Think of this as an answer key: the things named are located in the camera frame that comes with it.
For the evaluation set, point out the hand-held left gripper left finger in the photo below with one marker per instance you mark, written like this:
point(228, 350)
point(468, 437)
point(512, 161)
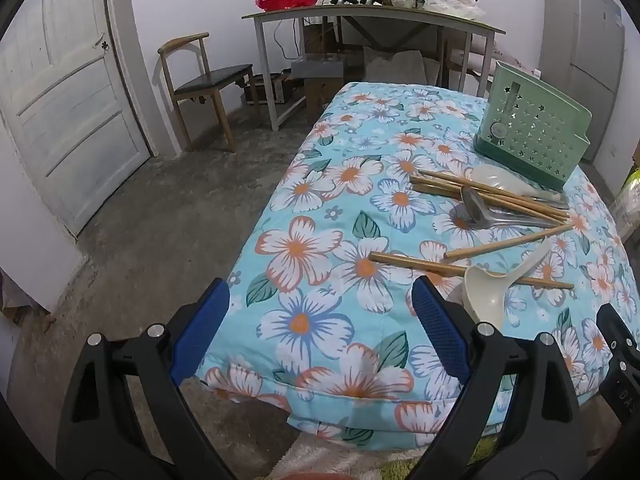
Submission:
point(200, 330)

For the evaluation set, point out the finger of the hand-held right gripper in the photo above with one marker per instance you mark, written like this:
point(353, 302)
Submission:
point(615, 330)

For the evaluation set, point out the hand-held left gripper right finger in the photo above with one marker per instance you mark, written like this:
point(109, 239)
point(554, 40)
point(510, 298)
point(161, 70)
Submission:
point(440, 330)

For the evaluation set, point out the white plastic ladle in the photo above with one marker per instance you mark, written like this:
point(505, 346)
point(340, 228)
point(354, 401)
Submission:
point(485, 295)

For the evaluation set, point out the metal spoon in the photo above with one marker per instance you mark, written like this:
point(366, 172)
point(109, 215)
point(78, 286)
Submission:
point(477, 210)

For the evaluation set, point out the white rice paddle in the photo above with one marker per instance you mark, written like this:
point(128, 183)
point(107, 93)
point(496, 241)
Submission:
point(492, 177)

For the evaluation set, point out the green perforated utensil holder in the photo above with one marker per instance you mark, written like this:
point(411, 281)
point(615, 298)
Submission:
point(530, 135)

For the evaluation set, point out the floral light blue blanket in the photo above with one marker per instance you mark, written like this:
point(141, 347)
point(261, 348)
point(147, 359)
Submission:
point(350, 210)

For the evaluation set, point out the wooden chair black seat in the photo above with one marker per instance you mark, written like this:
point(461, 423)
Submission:
point(215, 77)

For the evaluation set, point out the small cardboard box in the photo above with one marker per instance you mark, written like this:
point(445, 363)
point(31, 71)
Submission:
point(320, 97)

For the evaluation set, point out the grey pillow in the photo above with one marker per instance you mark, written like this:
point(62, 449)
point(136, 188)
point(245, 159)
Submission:
point(395, 67)

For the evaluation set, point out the white panelled door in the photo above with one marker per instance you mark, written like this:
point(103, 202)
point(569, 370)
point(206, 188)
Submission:
point(65, 100)

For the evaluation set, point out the grey refrigerator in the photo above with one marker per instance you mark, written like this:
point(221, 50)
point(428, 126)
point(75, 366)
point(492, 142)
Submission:
point(580, 50)

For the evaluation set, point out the grey box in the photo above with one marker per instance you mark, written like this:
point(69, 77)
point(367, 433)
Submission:
point(317, 69)

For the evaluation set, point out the pink mattress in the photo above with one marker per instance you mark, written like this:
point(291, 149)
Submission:
point(480, 45)

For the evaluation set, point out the white plastic bag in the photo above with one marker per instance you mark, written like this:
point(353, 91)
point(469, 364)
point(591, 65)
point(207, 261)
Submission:
point(455, 7)

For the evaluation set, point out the grey metal-legged desk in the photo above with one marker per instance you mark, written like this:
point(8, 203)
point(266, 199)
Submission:
point(350, 12)

